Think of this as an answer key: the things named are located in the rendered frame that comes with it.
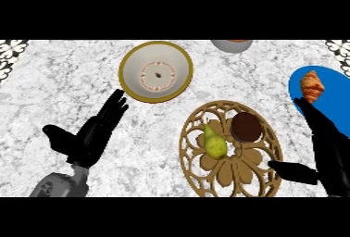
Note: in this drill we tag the tan wooden openwork placemat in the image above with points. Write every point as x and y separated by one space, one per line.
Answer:
231 160

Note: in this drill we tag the green pear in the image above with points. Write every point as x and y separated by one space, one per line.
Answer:
215 145

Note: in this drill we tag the white bowl with gold rim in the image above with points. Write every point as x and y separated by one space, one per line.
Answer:
157 71

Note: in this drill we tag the golden brown croissant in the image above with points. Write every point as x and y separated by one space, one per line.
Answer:
312 86

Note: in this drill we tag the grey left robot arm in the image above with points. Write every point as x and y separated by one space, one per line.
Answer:
60 184

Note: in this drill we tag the grey bowl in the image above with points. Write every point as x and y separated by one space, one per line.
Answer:
231 45

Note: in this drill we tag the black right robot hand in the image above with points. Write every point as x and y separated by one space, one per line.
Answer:
330 148

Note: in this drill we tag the black and white patterned tile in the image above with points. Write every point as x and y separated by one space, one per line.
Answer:
9 55
340 54

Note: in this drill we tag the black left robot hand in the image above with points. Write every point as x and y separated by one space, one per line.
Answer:
94 135

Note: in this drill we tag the blue plate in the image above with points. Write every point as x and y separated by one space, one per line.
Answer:
328 89

